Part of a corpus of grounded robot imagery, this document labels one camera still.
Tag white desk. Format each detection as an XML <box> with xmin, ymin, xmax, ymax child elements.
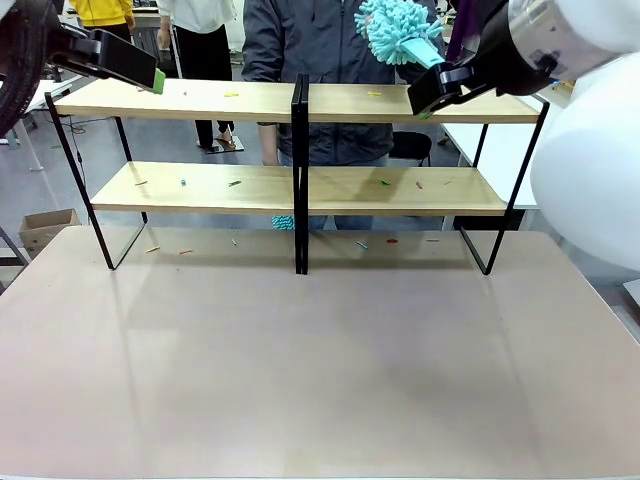
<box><xmin>19</xmin><ymin>74</ymin><xmax>86</xmax><ymax>174</ymax></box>

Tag two-tier wood metal shelf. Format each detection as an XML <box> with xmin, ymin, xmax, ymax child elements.
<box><xmin>44</xmin><ymin>77</ymin><xmax>307</xmax><ymax>275</ymax></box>
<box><xmin>294</xmin><ymin>74</ymin><xmax>551</xmax><ymax>276</ymax></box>

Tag brown cardboard box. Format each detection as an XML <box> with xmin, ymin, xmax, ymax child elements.
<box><xmin>18</xmin><ymin>208</ymin><xmax>82</xmax><ymax>261</ymax></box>

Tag grey office desk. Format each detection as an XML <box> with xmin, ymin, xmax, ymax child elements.
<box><xmin>132</xmin><ymin>9</ymin><xmax>176</xmax><ymax>76</ymax></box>

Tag flat shiny floor platform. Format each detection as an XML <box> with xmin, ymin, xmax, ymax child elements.
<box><xmin>197</xmin><ymin>133</ymin><xmax>246</xmax><ymax>154</ymax></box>

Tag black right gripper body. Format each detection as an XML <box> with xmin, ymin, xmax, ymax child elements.
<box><xmin>469</xmin><ymin>0</ymin><xmax>540</xmax><ymax>97</ymax></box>

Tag large white table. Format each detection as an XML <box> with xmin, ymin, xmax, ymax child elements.
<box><xmin>439</xmin><ymin>79</ymin><xmax>576</xmax><ymax>211</ymax></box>

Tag bystander in yellow hoodie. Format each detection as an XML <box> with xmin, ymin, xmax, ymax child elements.
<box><xmin>68</xmin><ymin>0</ymin><xmax>137</xmax><ymax>30</ymax></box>

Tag person's right hand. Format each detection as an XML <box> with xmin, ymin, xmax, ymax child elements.
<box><xmin>259</xmin><ymin>123</ymin><xmax>280</xmax><ymax>167</ymax></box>

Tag person in grey jacket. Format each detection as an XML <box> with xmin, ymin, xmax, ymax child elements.
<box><xmin>241</xmin><ymin>0</ymin><xmax>451</xmax><ymax>232</ymax></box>

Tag black corrugated cable hose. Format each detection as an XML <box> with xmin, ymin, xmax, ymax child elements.
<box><xmin>0</xmin><ymin>0</ymin><xmax>56</xmax><ymax>139</ymax></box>

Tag bystander white top black trousers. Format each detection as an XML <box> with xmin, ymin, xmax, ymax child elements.
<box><xmin>156</xmin><ymin>0</ymin><xmax>240</xmax><ymax>150</ymax></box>

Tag black chair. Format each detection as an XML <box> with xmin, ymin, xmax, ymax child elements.
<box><xmin>391</xmin><ymin>130</ymin><xmax>434</xmax><ymax>169</ymax></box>

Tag long teal microfiber duster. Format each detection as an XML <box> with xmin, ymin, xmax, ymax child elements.
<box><xmin>354</xmin><ymin>0</ymin><xmax>447</xmax><ymax>69</ymax></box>

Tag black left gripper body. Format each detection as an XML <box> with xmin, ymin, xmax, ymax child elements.
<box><xmin>42</xmin><ymin>0</ymin><xmax>69</xmax><ymax>66</ymax></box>

